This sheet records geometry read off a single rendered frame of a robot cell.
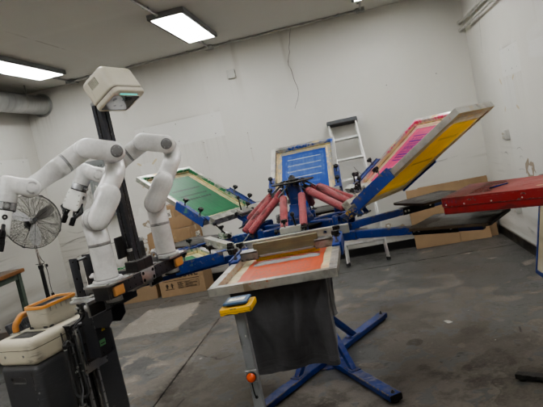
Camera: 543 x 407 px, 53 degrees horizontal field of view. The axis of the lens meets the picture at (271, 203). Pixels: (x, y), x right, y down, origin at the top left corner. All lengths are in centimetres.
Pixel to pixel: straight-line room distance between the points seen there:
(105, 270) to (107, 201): 30
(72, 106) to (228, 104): 215
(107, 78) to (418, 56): 518
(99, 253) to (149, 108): 527
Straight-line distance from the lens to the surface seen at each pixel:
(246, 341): 231
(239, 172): 720
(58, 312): 299
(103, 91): 247
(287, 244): 297
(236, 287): 245
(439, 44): 719
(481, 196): 298
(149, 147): 266
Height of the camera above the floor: 152
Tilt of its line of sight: 5 degrees down
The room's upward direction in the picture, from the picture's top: 12 degrees counter-clockwise
